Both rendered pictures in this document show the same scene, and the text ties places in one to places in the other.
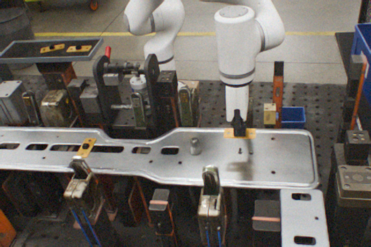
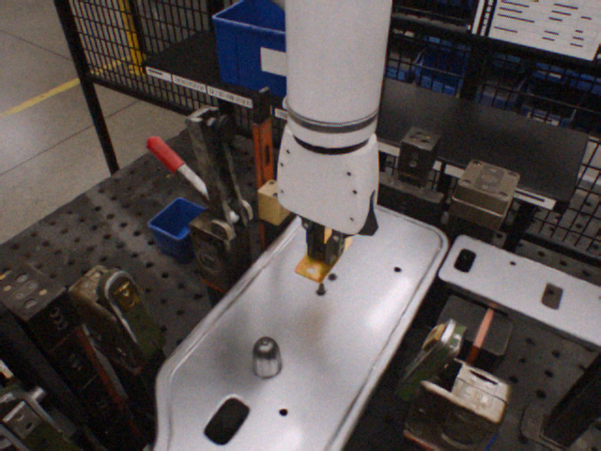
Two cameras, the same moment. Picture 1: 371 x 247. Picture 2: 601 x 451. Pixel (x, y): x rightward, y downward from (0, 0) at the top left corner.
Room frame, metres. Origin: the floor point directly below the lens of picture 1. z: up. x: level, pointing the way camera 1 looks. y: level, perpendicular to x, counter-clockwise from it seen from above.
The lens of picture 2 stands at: (0.66, 0.25, 1.50)
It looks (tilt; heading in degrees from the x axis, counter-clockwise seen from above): 44 degrees down; 286
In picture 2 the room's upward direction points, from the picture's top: straight up
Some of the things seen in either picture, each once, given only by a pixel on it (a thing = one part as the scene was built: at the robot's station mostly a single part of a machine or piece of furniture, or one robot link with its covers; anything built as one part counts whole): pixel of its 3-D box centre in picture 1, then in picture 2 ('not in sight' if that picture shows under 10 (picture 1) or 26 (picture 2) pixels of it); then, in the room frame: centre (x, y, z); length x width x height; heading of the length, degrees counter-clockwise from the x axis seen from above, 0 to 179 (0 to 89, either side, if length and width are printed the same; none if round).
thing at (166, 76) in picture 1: (175, 126); (87, 388); (1.01, 0.04, 0.91); 0.07 x 0.05 x 0.42; 164
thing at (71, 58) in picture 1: (49, 50); not in sight; (1.25, 0.44, 1.16); 0.37 x 0.14 x 0.02; 74
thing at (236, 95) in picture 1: (237, 93); (329, 167); (0.73, -0.14, 1.20); 0.10 x 0.07 x 0.11; 164
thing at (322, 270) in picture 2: (239, 132); (324, 252); (0.73, -0.14, 1.08); 0.08 x 0.04 x 0.01; 74
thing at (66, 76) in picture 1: (70, 102); not in sight; (1.25, 0.44, 0.92); 0.10 x 0.08 x 0.45; 74
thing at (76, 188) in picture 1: (96, 222); not in sight; (0.68, 0.30, 0.87); 0.12 x 0.09 x 0.35; 164
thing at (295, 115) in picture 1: (290, 122); (182, 231); (1.11, -0.42, 0.74); 0.11 x 0.10 x 0.09; 74
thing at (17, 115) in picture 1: (29, 133); not in sight; (1.11, 0.58, 0.90); 0.13 x 0.10 x 0.41; 164
